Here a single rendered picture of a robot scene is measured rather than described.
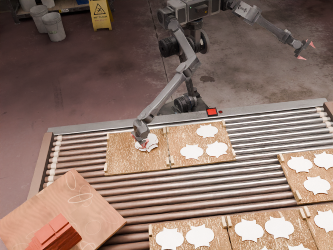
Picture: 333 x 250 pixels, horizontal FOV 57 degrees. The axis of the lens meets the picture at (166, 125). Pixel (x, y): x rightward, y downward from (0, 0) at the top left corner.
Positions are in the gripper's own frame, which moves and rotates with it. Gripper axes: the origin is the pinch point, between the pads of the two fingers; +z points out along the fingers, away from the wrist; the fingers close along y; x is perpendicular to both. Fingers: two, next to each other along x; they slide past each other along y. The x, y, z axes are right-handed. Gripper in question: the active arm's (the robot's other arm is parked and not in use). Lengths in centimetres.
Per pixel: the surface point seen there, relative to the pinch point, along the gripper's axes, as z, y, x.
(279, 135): 4, -51, -78
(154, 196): 6.1, -34.7, 14.3
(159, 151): 3.3, -11.0, -7.2
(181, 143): 3.1, -14.7, -22.2
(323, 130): 4, -67, -103
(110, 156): 3.8, 6.4, 19.9
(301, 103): 4, -40, -116
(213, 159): 3.0, -38.4, -29.6
